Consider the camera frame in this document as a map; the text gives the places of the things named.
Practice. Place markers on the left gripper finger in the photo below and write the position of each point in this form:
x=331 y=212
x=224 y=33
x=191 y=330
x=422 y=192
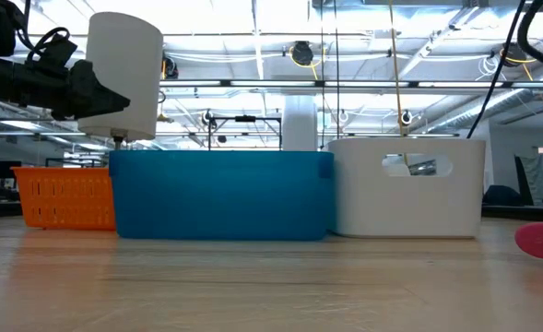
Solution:
x=116 y=103
x=86 y=92

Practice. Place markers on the black computer monitor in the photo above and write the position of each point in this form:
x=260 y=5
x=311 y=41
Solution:
x=3 y=169

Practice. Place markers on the small black hanging reel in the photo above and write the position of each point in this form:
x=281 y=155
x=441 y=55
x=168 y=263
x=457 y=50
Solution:
x=405 y=118
x=208 y=119

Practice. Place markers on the orange plastic basket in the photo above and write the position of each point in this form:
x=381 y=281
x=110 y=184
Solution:
x=63 y=198

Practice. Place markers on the blue plastic bin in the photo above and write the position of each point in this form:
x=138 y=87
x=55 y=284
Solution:
x=220 y=193

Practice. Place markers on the long ceiling light bar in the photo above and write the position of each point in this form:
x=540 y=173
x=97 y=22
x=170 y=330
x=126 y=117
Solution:
x=271 y=83

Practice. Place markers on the white building pillar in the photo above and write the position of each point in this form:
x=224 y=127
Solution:
x=298 y=124

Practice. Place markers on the white plastic bin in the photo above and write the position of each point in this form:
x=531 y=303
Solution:
x=368 y=203

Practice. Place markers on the dark blue rounded seat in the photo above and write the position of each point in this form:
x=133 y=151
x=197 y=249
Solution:
x=499 y=196

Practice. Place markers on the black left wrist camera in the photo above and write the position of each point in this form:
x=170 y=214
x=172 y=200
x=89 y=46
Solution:
x=56 y=53

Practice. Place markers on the black metal rig frame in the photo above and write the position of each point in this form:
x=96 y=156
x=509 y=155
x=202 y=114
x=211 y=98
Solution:
x=245 y=118

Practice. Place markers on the silver ceiling duct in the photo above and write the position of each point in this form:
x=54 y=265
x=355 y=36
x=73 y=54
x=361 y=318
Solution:
x=492 y=103

